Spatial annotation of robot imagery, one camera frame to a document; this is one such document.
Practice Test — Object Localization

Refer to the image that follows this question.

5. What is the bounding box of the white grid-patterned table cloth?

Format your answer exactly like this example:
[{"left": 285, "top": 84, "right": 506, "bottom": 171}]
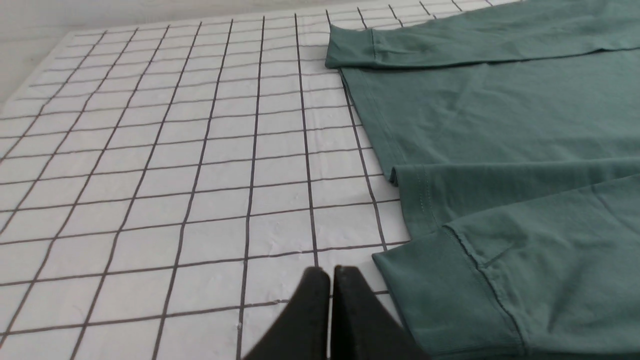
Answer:
[{"left": 0, "top": 0, "right": 496, "bottom": 360}]

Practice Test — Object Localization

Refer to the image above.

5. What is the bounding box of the green long-sleeved shirt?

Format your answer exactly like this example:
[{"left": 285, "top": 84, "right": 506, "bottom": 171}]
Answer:
[{"left": 325, "top": 0, "right": 640, "bottom": 360}]

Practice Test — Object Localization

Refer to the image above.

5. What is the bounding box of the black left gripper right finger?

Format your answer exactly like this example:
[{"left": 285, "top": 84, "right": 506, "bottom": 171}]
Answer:
[{"left": 330, "top": 265, "right": 431, "bottom": 360}]

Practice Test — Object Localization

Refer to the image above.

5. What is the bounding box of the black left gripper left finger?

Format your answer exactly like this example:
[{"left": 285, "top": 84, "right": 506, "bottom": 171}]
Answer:
[{"left": 245, "top": 267, "right": 330, "bottom": 360}]

